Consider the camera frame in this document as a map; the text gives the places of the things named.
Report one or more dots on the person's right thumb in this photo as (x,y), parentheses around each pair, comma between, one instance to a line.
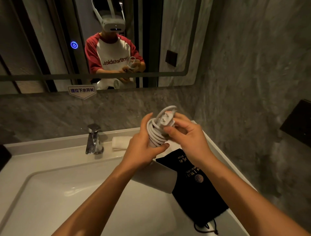
(173,132)

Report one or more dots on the white hair dryer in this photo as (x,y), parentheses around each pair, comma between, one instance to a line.
(155,178)

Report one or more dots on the blue round touch button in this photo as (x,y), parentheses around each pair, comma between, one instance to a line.
(74,45)

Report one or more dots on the white folded towel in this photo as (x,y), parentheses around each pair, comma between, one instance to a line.
(120,143)

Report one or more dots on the white sink basin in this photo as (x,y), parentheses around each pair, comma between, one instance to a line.
(48,194)

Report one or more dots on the person's left forearm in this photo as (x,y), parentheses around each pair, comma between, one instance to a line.
(102,204)

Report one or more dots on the person's left thumb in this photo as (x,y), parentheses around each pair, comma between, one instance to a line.
(159,150)

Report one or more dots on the black wall socket plate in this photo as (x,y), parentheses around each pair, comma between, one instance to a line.
(297,121)

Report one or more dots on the white label sticker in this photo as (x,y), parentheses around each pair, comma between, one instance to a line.
(82,92)

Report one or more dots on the wall mirror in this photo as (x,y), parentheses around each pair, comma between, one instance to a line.
(36,36)

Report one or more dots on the person's right forearm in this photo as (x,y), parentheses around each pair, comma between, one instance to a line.
(243,197)

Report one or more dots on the person's right hand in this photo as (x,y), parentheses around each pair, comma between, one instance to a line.
(194,143)

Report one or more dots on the chrome faucet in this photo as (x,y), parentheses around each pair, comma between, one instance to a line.
(93,142)

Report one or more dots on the person's left hand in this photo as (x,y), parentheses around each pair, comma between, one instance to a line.
(137,150)

